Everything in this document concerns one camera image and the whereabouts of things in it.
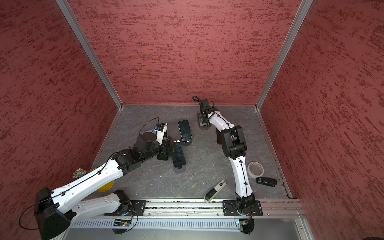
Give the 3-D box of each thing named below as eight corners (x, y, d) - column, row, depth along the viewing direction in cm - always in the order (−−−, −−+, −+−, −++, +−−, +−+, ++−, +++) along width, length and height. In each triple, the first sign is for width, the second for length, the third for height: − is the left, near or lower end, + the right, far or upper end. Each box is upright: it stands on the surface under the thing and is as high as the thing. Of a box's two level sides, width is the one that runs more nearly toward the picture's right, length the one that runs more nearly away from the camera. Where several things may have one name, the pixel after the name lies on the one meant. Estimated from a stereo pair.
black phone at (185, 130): (182, 145, 100) (181, 134, 90) (179, 131, 107) (178, 120, 97) (191, 143, 101) (191, 132, 91) (188, 129, 108) (187, 118, 98)
